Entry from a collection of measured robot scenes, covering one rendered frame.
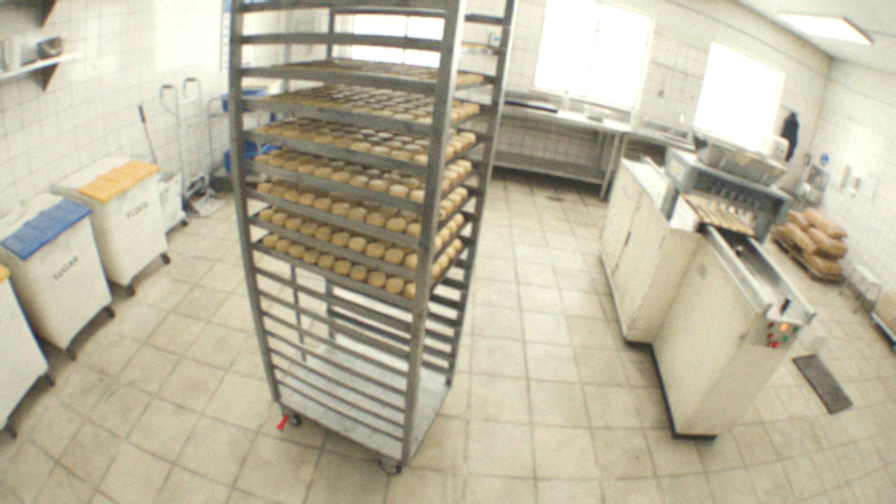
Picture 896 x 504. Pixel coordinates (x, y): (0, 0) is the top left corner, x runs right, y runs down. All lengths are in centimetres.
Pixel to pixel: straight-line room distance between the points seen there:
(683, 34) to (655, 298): 401
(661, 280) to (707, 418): 80
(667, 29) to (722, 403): 454
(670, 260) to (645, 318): 39
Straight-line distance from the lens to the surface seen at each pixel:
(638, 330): 251
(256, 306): 146
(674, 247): 226
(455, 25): 80
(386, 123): 91
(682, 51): 570
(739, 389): 206
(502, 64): 124
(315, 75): 101
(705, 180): 227
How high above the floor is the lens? 152
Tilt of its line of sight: 30 degrees down
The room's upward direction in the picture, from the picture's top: 8 degrees clockwise
